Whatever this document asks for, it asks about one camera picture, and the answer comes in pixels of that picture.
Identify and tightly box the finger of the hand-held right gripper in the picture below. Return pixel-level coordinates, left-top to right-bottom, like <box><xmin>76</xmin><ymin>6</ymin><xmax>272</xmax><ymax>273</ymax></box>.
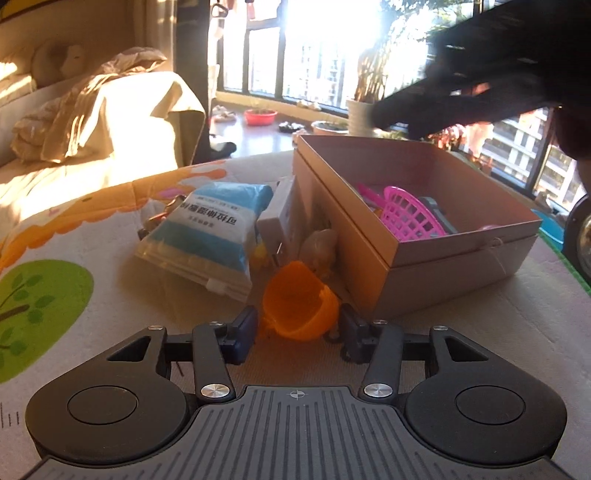
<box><xmin>408</xmin><ymin>82</ymin><xmax>562</xmax><ymax>141</ymax></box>
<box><xmin>371</xmin><ymin>78</ymin><xmax>463</xmax><ymax>130</ymax></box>

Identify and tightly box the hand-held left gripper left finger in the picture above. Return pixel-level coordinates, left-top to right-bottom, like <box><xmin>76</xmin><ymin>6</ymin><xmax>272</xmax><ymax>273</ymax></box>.
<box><xmin>107</xmin><ymin>306</ymin><xmax>259</xmax><ymax>402</ymax></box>

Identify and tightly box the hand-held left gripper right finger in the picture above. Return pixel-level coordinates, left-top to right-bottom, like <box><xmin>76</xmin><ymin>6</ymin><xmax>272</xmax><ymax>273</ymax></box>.
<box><xmin>339</xmin><ymin>304</ymin><xmax>491</xmax><ymax>400</ymax></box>

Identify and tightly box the orange toy cup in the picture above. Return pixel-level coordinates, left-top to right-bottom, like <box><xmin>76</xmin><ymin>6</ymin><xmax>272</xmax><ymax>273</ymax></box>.
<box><xmin>261</xmin><ymin>260</ymin><xmax>342</xmax><ymax>342</ymax></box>

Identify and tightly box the tan cardboard box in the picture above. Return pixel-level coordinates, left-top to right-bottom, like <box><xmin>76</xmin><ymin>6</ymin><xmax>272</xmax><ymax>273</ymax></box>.
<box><xmin>292</xmin><ymin>134</ymin><xmax>543</xmax><ymax>319</ymax></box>

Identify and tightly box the desktop with printed mat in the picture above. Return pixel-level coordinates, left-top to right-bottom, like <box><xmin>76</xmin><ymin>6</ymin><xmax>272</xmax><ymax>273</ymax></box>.
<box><xmin>0</xmin><ymin>152</ymin><xmax>591</xmax><ymax>480</ymax></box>

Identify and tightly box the white plant pot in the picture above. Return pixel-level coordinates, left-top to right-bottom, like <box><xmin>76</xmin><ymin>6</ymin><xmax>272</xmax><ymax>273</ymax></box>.
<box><xmin>346</xmin><ymin>99</ymin><xmax>385</xmax><ymax>138</ymax></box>

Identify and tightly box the tall green plant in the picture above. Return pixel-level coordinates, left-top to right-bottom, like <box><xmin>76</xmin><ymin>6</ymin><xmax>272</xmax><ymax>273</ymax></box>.
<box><xmin>353</xmin><ymin>0</ymin><xmax>435</xmax><ymax>104</ymax></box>

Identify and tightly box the low round plant pot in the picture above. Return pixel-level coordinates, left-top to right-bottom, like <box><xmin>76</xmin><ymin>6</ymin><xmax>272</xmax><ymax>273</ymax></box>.
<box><xmin>311</xmin><ymin>119</ymin><xmax>350</xmax><ymax>136</ymax></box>

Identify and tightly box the small yellow toy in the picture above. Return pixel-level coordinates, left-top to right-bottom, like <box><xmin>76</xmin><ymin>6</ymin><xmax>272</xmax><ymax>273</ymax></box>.
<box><xmin>251</xmin><ymin>237</ymin><xmax>269</xmax><ymax>271</ymax></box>

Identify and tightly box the pink toy piece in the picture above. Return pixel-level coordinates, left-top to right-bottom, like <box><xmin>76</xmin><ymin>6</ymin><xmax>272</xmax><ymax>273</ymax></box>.
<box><xmin>356</xmin><ymin>183</ymin><xmax>387</xmax><ymax>214</ymax></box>

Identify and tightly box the grey toy piece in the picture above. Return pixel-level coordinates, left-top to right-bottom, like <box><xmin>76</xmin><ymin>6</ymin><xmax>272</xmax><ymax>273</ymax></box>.
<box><xmin>419</xmin><ymin>196</ymin><xmax>459</xmax><ymax>235</ymax></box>

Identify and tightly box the blue and white packet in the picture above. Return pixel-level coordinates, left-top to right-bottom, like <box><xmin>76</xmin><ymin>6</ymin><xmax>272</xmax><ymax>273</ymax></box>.
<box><xmin>134</xmin><ymin>181</ymin><xmax>274</xmax><ymax>304</ymax></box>

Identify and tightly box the pink toy basket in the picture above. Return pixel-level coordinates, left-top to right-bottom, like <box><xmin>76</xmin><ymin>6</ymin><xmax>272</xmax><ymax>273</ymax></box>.
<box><xmin>382</xmin><ymin>185</ymin><xmax>450</xmax><ymax>243</ymax></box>

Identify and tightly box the small white box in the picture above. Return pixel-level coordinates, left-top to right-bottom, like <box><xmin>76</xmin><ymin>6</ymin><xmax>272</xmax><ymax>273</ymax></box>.
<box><xmin>256</xmin><ymin>175</ymin><xmax>302</xmax><ymax>269</ymax></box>

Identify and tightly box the small brown toy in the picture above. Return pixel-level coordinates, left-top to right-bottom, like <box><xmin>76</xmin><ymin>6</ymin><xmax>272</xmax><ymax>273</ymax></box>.
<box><xmin>137</xmin><ymin>196</ymin><xmax>186</xmax><ymax>241</ymax></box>

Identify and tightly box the red plastic basin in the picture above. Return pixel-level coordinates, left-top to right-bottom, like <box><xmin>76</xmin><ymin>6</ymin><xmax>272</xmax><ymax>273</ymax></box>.
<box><xmin>243</xmin><ymin>108</ymin><xmax>278</xmax><ymax>127</ymax></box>

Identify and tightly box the blue plastic basin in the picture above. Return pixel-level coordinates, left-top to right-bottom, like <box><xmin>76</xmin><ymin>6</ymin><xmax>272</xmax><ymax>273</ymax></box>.
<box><xmin>530</xmin><ymin>208</ymin><xmax>565</xmax><ymax>253</ymax></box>

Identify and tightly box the dark round object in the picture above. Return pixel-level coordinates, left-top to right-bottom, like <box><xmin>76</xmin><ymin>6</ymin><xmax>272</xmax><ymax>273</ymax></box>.
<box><xmin>565</xmin><ymin>193</ymin><xmax>591</xmax><ymax>291</ymax></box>

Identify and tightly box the sofa with beige cover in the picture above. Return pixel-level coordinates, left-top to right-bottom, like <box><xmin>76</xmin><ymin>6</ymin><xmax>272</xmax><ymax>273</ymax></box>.
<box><xmin>0</xmin><ymin>46</ymin><xmax>206</xmax><ymax>222</ymax></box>

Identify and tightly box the crumpled beige blanket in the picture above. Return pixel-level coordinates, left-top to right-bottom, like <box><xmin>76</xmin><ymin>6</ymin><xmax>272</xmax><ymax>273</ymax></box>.
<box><xmin>10</xmin><ymin>48</ymin><xmax>169</xmax><ymax>163</ymax></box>

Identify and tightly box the beige plush toy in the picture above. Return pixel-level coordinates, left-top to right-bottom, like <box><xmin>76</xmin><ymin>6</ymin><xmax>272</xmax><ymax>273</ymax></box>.
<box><xmin>30</xmin><ymin>40</ymin><xmax>85</xmax><ymax>88</ymax></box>

